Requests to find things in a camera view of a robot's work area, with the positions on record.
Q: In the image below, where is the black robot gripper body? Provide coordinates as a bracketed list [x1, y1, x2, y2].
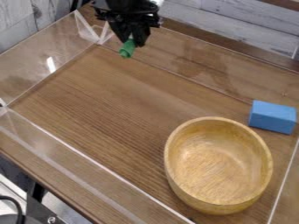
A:
[92, 0, 162, 27]

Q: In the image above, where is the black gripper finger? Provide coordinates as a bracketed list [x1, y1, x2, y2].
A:
[132, 23, 151, 47]
[108, 19, 132, 43]

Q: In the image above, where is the green and white marker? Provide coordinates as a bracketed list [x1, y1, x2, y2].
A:
[119, 37, 136, 59]

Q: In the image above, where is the brown wooden bowl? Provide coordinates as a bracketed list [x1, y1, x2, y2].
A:
[163, 116, 274, 215]

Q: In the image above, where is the blue foam block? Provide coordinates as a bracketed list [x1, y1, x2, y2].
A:
[248, 100, 296, 135]

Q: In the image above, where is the black metal table leg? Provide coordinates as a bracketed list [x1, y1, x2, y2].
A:
[31, 183, 45, 203]

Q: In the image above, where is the black cable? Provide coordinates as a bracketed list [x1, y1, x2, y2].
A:
[0, 195, 25, 224]

